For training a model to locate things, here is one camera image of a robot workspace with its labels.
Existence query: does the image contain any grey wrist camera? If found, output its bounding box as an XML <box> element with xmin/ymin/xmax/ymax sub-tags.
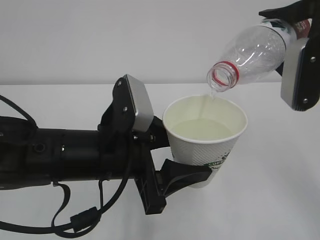
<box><xmin>280</xmin><ymin>35</ymin><xmax>320</xmax><ymax>112</ymax></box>
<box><xmin>112</xmin><ymin>74</ymin><xmax>154</xmax><ymax>133</ymax></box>

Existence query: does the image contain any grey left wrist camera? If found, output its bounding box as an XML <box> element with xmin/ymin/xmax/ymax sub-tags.
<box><xmin>112</xmin><ymin>74</ymin><xmax>154</xmax><ymax>133</ymax></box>

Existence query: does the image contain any clear water bottle red label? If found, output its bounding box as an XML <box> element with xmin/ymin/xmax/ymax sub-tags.
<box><xmin>206</xmin><ymin>18</ymin><xmax>312</xmax><ymax>93</ymax></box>

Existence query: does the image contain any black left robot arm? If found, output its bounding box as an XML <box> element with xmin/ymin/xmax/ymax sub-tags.
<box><xmin>0</xmin><ymin>101</ymin><xmax>212</xmax><ymax>215</ymax></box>

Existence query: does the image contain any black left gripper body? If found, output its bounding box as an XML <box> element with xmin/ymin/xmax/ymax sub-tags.
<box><xmin>122</xmin><ymin>132</ymin><xmax>167</xmax><ymax>215</ymax></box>

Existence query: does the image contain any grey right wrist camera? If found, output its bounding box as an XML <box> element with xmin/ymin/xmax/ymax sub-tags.
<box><xmin>280</xmin><ymin>35</ymin><xmax>320</xmax><ymax>112</ymax></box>

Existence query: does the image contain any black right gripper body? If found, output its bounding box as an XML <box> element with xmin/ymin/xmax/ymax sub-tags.
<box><xmin>274</xmin><ymin>0</ymin><xmax>320</xmax><ymax>76</ymax></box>

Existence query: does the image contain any white paper cup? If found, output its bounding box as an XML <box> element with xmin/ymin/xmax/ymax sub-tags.
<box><xmin>162</xmin><ymin>95</ymin><xmax>248</xmax><ymax>189</ymax></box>

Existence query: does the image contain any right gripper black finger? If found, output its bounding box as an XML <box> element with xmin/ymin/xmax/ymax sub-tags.
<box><xmin>258</xmin><ymin>0</ymin><xmax>313</xmax><ymax>24</ymax></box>

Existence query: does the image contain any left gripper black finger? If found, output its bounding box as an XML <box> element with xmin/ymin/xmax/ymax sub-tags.
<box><xmin>157</xmin><ymin>158</ymin><xmax>212</xmax><ymax>198</ymax></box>
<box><xmin>149</xmin><ymin>116</ymin><xmax>170</xmax><ymax>150</ymax></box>

